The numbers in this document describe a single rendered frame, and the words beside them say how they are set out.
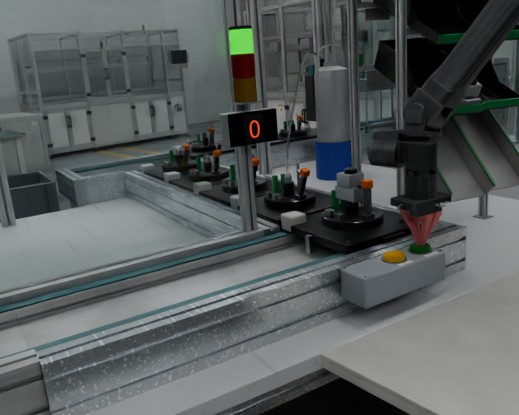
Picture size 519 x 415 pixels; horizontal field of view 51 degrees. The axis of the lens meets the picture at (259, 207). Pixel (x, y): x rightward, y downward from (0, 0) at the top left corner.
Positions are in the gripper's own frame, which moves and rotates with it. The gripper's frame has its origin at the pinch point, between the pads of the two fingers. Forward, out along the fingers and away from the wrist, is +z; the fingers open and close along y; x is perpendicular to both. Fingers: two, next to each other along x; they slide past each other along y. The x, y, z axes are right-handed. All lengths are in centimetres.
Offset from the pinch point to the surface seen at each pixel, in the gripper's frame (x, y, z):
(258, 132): -31.0, 16.6, -21.0
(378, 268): 1.2, 12.2, 2.1
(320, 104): -101, -55, -18
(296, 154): -139, -68, 7
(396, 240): -7.5, -1.2, 2.0
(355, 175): -19.8, -1.1, -10.2
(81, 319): -25, 60, 7
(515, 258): -0.7, -32.2, 11.7
